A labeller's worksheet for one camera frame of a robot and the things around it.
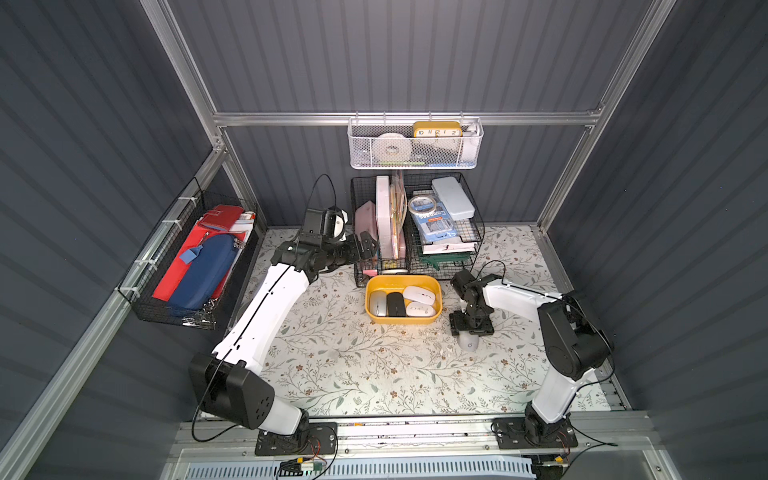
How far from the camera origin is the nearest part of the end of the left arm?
54 centimetres

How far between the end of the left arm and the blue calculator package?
26 centimetres

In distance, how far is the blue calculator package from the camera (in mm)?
900
